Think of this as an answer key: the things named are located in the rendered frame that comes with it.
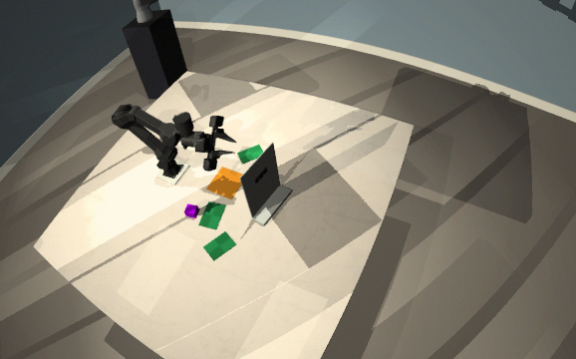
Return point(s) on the orange square patch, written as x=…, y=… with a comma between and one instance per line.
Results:
x=226, y=183

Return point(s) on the purple block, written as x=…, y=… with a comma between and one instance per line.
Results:
x=191, y=210

